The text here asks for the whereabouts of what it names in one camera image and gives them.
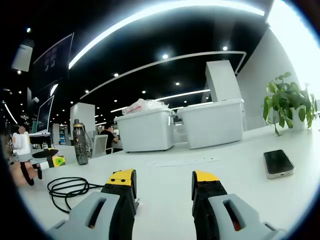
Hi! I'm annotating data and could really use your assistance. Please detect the black wrist strap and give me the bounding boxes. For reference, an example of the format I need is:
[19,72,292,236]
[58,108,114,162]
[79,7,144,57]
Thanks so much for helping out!
[19,161,43,187]

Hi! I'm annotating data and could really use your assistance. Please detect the person's left hand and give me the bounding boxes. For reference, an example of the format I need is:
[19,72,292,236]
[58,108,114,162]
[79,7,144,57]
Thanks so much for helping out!
[9,161,44,187]

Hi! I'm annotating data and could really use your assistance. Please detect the black data cable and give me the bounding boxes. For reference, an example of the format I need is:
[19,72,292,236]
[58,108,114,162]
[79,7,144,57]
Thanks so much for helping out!
[46,176,106,215]

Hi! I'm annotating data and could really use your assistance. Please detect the smartphone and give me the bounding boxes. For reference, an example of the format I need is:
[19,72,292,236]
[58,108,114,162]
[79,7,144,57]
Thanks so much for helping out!
[262,149,296,180]

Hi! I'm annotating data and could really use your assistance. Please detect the white storage box with bags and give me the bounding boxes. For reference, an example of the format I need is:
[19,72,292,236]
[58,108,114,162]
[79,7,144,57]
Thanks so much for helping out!
[114,107,176,154]

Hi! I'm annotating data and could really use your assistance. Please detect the white hanging device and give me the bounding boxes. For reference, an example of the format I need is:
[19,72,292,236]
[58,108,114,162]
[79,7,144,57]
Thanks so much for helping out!
[10,38,35,73]

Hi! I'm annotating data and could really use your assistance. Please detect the white office chair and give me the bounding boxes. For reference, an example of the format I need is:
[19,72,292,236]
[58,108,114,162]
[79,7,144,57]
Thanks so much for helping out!
[90,134,109,159]

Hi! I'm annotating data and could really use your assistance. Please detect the potted green plant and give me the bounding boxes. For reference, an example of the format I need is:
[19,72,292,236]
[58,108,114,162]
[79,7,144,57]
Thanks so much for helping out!
[261,71,320,137]

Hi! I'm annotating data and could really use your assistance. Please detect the computer monitor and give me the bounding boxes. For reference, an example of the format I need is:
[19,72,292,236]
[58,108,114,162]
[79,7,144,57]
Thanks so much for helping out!
[35,94,56,135]

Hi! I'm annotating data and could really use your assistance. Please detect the white desktop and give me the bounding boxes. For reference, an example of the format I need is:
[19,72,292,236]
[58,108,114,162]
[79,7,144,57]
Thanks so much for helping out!
[14,122,320,240]

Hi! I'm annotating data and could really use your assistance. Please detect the large dark wall screen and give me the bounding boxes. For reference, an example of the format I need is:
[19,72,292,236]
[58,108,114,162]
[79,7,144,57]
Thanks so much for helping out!
[31,32,75,94]

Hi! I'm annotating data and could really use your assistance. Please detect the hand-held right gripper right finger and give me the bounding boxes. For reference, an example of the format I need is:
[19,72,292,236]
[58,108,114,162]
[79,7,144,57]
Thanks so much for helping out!
[191,170,286,240]

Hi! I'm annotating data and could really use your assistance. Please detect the dark water bottle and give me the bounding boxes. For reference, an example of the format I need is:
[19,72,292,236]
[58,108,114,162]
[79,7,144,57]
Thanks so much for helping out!
[72,119,90,166]

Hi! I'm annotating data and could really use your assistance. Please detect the white storage box with lid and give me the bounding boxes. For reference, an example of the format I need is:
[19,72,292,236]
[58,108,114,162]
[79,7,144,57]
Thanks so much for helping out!
[176,98,246,150]

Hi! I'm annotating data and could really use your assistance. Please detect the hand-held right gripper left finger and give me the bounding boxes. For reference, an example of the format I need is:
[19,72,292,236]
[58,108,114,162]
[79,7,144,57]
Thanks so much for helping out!
[46,168,138,240]

